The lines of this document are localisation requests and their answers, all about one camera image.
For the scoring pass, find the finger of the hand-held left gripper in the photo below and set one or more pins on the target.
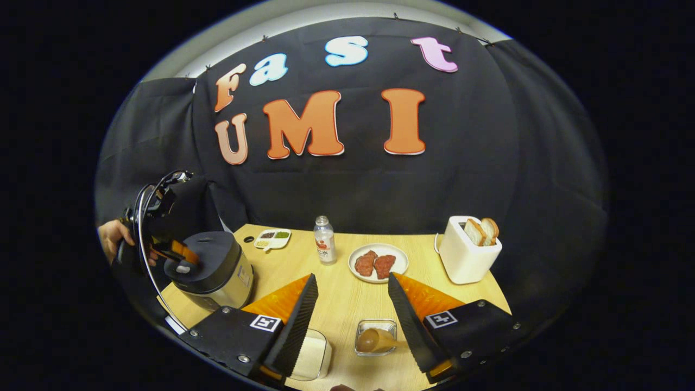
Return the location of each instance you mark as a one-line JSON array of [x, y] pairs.
[[182, 251]]

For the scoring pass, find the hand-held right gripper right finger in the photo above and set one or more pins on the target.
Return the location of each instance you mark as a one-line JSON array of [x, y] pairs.
[[407, 326]]

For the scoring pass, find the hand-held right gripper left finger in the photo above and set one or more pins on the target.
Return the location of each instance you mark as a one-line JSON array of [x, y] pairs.
[[293, 331]]

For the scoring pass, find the dark grey rice cooker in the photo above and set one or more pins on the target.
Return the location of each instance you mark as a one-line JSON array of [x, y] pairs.
[[212, 260]]

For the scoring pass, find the wooden spoon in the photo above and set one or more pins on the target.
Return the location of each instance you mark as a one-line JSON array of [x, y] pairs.
[[372, 339]]

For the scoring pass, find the clear chopstick holder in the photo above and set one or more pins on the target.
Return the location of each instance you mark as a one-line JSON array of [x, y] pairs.
[[364, 325]]

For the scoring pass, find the red meat piece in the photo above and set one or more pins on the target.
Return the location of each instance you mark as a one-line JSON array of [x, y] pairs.
[[384, 266], [365, 263]]

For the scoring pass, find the white round plate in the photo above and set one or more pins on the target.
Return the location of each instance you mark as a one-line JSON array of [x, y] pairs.
[[402, 260]]

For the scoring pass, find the white toaster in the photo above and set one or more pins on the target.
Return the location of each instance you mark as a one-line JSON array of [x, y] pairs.
[[464, 260]]

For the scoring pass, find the white divided condiment dish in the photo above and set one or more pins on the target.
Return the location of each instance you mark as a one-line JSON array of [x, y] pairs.
[[272, 239]]

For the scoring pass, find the clear red label bottle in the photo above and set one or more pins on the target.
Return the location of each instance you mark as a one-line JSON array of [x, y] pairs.
[[325, 244]]

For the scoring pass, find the toasted bread slice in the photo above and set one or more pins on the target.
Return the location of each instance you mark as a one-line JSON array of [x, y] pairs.
[[474, 232], [491, 229]]

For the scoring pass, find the black backdrop cloth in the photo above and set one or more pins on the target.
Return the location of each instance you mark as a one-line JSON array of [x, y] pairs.
[[478, 163]]

